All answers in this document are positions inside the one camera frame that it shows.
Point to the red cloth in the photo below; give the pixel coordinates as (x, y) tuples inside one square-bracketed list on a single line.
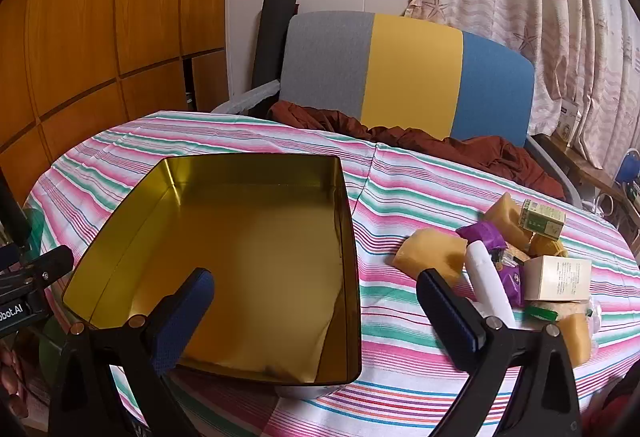
[(617, 402)]

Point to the long barcode cracker packet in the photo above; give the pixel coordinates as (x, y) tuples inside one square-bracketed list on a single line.
[(510, 258)]

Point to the blue round object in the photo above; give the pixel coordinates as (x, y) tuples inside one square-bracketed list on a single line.
[(630, 172)]

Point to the cream cardboard box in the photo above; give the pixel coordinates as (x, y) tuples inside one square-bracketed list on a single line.
[(555, 277)]

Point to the yellow sponge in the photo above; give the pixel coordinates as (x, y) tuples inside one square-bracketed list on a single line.
[(430, 252), (575, 337), (502, 214)]

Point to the yellow sock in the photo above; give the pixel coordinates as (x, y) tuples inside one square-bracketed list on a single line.
[(547, 244)]

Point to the brown cloth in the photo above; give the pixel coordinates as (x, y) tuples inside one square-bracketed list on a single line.
[(450, 152)]

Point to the black rolled mat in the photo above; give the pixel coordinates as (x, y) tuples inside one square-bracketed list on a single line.
[(270, 37)]

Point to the purple snack packet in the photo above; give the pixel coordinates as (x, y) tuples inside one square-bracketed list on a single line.
[(512, 282), (482, 234)]

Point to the clear plastic bag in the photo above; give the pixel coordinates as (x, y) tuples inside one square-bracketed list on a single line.
[(595, 317)]

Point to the small white printed box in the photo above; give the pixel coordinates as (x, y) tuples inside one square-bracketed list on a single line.
[(570, 122)]

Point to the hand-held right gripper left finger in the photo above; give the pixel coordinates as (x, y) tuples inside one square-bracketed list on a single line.
[(192, 302)]

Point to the wooden shelf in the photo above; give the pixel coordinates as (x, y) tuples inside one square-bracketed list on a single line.
[(580, 167)]

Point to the wooden wardrobe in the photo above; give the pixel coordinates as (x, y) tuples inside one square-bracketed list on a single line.
[(100, 17)]

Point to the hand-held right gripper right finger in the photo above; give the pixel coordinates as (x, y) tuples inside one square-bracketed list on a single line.
[(445, 312)]

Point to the person's left hand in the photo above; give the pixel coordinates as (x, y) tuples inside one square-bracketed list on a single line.
[(10, 382)]

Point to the striped tablecloth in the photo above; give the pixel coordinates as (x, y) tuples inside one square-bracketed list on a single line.
[(400, 197)]

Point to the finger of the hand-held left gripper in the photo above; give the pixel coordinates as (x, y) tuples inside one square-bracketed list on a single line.
[(50, 263), (12, 207)]

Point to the small green box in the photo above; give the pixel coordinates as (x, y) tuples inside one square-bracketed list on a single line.
[(542, 217)]

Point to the purple tin box gold inside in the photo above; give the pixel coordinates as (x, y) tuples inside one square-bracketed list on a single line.
[(225, 237)]

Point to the grey yellow blue chair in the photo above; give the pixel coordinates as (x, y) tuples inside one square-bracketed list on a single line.
[(415, 72)]

